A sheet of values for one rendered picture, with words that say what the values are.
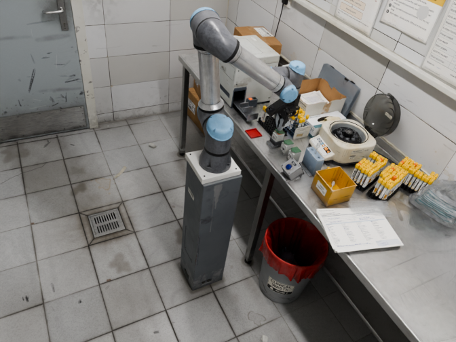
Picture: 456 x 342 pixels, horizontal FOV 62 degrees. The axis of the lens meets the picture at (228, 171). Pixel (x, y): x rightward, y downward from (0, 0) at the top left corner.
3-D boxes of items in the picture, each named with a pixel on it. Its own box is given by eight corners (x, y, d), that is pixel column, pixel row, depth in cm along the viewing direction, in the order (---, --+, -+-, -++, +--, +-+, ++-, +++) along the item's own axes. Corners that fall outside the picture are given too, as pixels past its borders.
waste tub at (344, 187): (309, 186, 174) (315, 171, 168) (332, 181, 179) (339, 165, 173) (326, 207, 166) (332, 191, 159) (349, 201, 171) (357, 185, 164)
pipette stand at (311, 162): (298, 163, 186) (303, 148, 180) (310, 161, 189) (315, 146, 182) (309, 177, 180) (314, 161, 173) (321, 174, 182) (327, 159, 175)
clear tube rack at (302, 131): (273, 119, 214) (275, 108, 209) (287, 116, 218) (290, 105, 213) (292, 140, 201) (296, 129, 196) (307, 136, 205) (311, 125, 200)
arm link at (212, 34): (216, 24, 126) (306, 90, 155) (208, 11, 134) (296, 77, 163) (196, 51, 131) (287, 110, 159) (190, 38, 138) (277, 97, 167)
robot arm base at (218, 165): (202, 174, 168) (204, 157, 161) (195, 153, 178) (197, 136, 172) (234, 172, 172) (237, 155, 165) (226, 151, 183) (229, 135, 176)
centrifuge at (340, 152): (303, 139, 202) (309, 120, 194) (350, 134, 211) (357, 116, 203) (325, 168, 186) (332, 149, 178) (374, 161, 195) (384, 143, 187)
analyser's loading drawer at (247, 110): (230, 102, 218) (231, 93, 215) (239, 100, 221) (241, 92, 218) (247, 121, 205) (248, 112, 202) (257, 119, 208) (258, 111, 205)
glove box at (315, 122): (300, 127, 210) (305, 113, 204) (334, 121, 220) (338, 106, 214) (313, 140, 203) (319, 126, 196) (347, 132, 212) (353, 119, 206)
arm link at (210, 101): (203, 139, 172) (194, 20, 134) (196, 121, 182) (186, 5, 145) (229, 135, 174) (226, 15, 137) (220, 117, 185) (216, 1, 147)
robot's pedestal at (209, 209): (192, 291, 224) (203, 186, 167) (180, 264, 237) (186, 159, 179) (222, 279, 232) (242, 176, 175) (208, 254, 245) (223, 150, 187)
